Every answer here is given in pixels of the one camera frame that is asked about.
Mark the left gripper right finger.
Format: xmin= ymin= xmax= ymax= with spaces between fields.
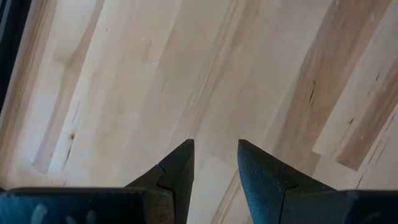
xmin=238 ymin=139 xmax=398 ymax=224

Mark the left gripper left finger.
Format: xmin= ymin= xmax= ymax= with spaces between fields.
xmin=0 ymin=139 xmax=195 ymax=224

